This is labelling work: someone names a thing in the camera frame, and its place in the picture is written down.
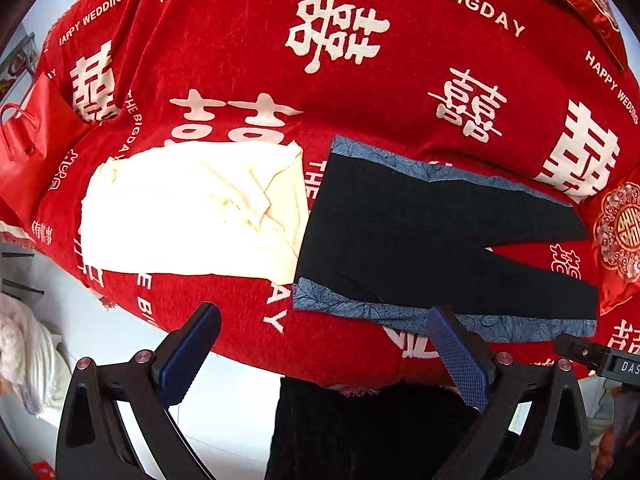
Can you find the red gift bag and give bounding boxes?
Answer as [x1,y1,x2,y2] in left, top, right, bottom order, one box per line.
[1,75,91,224]

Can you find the white crumpled cloth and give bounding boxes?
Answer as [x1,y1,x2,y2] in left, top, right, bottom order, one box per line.
[1,294,72,417]

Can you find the cream folded garment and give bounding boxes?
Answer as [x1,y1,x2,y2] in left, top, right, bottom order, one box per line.
[79,141,309,285]

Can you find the black pants with blue trim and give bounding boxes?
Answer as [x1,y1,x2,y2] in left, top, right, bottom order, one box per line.
[293,136,598,344]

